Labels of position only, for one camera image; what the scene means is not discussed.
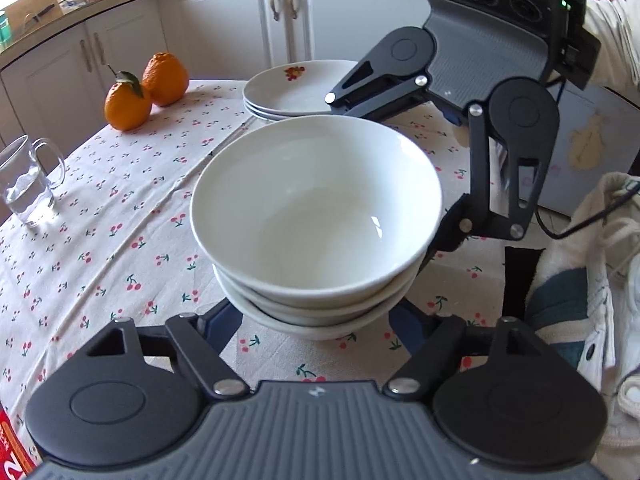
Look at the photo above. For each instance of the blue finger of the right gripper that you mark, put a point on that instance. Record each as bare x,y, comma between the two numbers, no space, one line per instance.
452,231

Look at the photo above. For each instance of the cherry print tablecloth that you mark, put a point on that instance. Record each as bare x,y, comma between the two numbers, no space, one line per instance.
119,243

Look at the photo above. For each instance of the red drink carton box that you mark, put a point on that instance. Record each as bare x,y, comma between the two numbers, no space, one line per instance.
15,462

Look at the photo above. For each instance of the large white fruit plate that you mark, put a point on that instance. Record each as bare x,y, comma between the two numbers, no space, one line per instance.
264,115

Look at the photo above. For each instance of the white floral bowl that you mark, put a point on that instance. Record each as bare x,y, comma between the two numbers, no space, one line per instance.
316,203

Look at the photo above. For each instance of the wooden cutting board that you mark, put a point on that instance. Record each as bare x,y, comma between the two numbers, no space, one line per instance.
24,16

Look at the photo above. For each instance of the white sleeve forearm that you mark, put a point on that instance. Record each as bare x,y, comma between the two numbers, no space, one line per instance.
615,23

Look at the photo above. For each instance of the orange with leaf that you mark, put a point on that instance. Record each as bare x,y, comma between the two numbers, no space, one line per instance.
128,104

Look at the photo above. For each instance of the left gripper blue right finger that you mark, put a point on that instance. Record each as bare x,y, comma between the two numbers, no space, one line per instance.
411,325

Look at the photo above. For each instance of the glass water mug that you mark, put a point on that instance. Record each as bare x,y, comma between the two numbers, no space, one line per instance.
26,188

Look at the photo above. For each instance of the white kitchen cabinets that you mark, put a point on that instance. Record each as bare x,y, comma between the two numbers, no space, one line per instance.
54,81

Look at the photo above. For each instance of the bumpy orange tangerine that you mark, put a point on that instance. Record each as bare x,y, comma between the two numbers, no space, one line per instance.
165,78

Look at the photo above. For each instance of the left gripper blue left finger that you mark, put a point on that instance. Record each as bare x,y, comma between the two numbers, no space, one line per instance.
219,324

